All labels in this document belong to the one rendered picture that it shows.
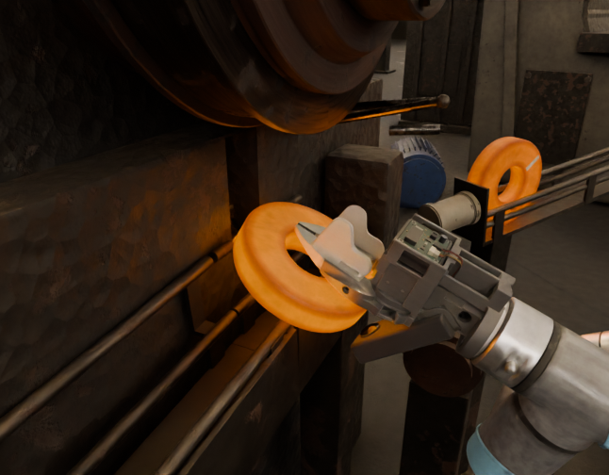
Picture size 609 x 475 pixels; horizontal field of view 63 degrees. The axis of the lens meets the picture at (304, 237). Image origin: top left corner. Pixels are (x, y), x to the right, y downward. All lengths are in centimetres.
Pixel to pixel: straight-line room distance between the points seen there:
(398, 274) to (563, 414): 19
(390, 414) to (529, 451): 90
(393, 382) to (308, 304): 108
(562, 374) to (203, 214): 35
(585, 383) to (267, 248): 30
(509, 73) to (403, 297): 274
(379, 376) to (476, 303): 108
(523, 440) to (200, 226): 37
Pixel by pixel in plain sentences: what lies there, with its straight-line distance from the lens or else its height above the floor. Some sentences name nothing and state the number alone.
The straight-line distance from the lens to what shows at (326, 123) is 47.
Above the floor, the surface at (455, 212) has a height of 68.
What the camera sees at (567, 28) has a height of 90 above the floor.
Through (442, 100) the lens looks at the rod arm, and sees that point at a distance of 52.
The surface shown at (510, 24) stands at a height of 92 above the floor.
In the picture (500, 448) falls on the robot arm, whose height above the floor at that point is 59.
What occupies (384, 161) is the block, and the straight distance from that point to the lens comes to 68.
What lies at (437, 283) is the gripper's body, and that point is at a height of 76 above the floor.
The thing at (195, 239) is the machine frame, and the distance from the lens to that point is 49.
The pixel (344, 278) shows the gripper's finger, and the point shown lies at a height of 75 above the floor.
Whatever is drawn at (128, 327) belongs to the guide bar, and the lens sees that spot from 42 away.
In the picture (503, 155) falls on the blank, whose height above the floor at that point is 76.
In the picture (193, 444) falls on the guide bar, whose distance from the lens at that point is 39.
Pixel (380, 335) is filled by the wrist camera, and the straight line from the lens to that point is 52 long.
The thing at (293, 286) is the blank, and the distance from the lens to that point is 46.
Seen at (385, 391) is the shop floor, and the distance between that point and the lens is 149.
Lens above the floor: 98
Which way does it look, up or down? 25 degrees down
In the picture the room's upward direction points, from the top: straight up
